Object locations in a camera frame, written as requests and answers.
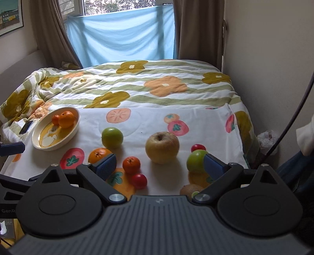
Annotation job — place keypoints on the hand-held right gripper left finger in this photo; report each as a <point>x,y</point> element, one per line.
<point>106,168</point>

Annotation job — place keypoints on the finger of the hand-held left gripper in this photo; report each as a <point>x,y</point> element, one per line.
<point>17,182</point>
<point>12,149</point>

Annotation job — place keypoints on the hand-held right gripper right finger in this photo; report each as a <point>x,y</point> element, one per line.
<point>214,167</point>

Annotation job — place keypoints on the large orange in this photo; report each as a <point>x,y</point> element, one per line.
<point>98,155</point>
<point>66,119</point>

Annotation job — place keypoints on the green apple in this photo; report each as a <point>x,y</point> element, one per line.
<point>112,137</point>
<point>196,163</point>

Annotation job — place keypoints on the small mandarin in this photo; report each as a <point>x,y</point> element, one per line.
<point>55,119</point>
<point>131,165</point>

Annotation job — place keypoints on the brown kiwi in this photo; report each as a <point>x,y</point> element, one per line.
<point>190,190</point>

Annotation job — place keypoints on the red cherry tomato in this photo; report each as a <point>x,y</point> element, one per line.
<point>139,181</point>
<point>197,147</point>

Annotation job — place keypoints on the cream plate with cartoon print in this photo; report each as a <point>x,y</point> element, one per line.
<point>46,139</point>

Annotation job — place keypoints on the large yellow apple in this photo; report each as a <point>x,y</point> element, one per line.
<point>162,147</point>

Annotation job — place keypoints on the black phone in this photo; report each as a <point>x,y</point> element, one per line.
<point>26,127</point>

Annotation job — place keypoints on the white plastic bag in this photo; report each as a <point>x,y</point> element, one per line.
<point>267,141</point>

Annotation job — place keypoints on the white persimmon print sheet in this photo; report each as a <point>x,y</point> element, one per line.
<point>147,117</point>

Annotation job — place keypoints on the beige headboard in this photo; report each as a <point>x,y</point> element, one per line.
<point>19,73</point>

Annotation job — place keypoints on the person's leg in jeans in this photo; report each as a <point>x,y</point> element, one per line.
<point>296,171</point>

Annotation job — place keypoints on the white garment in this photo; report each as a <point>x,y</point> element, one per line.
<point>306,139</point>

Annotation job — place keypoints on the floral pillow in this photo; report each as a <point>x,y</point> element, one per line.
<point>70,65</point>

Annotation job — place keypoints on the floral striped quilt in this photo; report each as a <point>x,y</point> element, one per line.
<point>162,73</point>

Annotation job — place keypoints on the brown curtain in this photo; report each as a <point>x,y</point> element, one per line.
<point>51,34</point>
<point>198,31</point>

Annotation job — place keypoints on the light blue window cloth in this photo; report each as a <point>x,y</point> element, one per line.
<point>117,36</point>

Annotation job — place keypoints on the window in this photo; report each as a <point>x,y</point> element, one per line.
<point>117,5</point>

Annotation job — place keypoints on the framed wall picture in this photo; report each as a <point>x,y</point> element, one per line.
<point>9,14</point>

